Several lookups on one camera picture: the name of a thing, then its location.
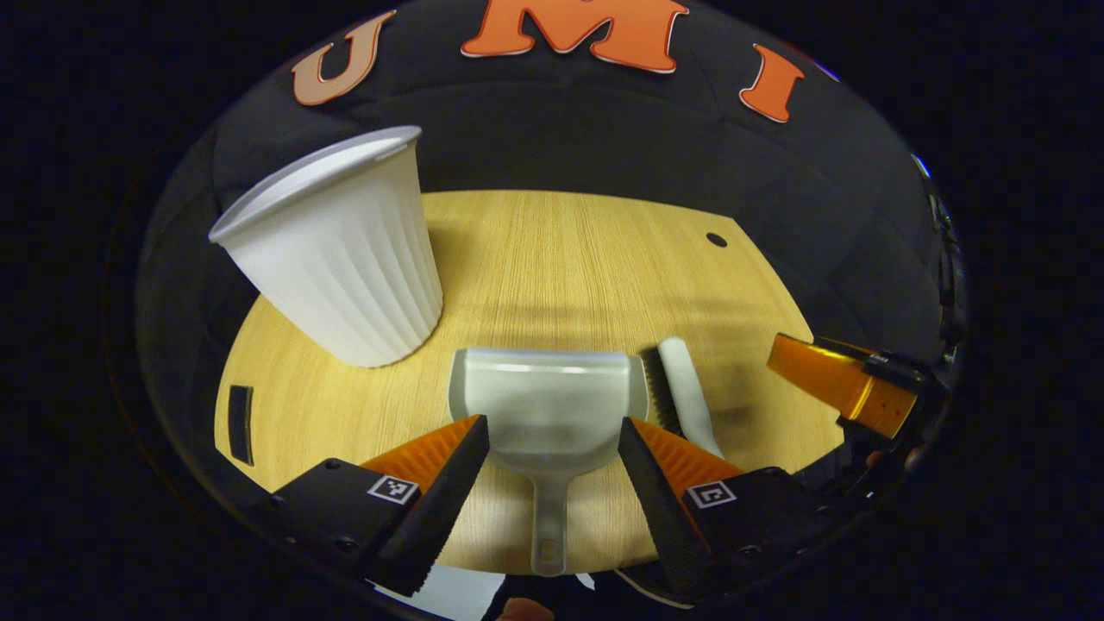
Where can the white ribbed garbage bin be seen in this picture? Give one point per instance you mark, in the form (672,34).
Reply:
(345,259)

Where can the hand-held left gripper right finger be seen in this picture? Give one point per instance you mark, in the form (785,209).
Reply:
(651,504)

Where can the small grey broom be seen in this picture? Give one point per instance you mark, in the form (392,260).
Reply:
(690,388)

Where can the translucent grey dustpan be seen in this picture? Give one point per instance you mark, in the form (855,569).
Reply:
(548,405)

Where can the rectangular black desk slot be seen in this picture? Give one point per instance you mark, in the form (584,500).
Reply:
(241,425)

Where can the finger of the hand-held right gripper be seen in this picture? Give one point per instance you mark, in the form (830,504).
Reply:
(845,384)

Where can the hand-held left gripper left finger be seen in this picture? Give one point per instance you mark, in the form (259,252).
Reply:
(444,509)

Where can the round black desk grommet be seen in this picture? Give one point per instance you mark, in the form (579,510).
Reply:
(717,240)

